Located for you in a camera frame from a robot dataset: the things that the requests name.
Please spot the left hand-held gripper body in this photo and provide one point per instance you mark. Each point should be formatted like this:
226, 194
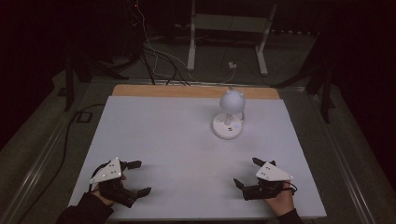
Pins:
107, 172

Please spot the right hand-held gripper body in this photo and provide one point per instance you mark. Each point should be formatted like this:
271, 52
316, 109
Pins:
271, 173

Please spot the person's left hand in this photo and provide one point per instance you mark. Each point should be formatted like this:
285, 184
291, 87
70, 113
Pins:
104, 199

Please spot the person's right hand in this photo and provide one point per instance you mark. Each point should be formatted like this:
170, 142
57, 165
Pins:
282, 202

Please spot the white round table lamp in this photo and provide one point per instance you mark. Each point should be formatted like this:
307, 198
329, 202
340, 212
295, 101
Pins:
229, 116

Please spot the white table cover sheet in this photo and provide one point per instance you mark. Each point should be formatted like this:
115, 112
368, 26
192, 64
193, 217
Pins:
186, 149

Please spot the black square floor box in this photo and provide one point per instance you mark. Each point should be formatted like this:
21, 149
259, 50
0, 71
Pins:
84, 117

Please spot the black tripod stand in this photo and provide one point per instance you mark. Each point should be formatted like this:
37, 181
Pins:
322, 90

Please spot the white metal stand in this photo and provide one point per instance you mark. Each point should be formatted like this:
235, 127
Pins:
229, 34

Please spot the metal floor rail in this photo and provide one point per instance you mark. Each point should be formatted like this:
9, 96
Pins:
34, 168
342, 161

